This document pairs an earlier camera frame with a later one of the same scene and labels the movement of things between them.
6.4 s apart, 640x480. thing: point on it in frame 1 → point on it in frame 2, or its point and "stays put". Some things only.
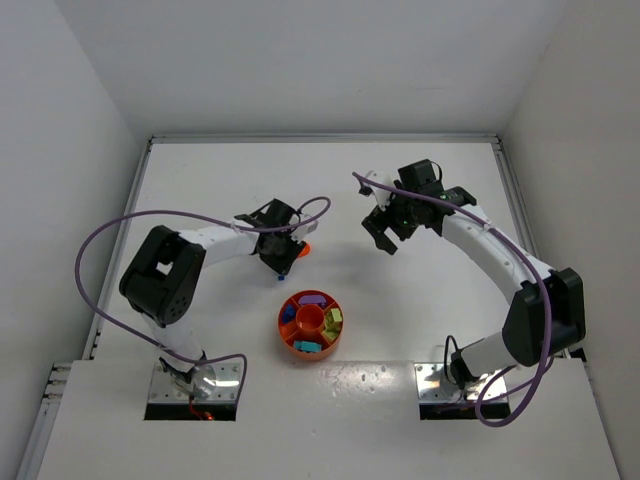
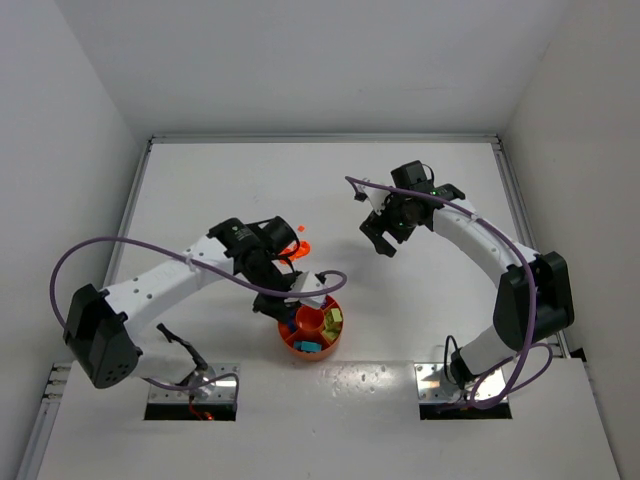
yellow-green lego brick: x=336 y=314 stays put
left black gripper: x=282 y=257 → x=273 y=302
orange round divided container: x=311 y=324 stays put
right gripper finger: x=376 y=228 stays put
